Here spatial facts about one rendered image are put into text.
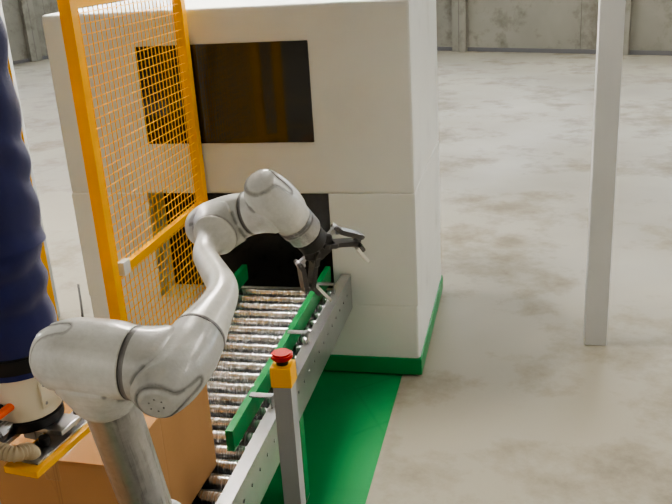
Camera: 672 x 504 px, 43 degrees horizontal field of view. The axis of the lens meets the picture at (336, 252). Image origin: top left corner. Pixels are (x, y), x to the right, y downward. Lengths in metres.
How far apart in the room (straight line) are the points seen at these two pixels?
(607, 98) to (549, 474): 1.92
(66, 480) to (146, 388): 1.14
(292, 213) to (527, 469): 2.34
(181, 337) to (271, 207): 0.48
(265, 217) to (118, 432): 0.57
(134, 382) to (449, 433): 2.87
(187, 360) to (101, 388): 0.16
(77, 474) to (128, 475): 0.79
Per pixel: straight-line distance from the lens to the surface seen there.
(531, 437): 4.16
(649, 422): 4.36
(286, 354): 2.65
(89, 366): 1.48
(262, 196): 1.82
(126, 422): 1.61
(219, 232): 1.88
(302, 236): 1.92
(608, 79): 4.57
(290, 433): 2.77
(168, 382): 1.41
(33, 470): 2.21
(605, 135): 4.63
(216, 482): 3.00
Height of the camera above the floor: 2.23
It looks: 20 degrees down
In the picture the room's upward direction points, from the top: 4 degrees counter-clockwise
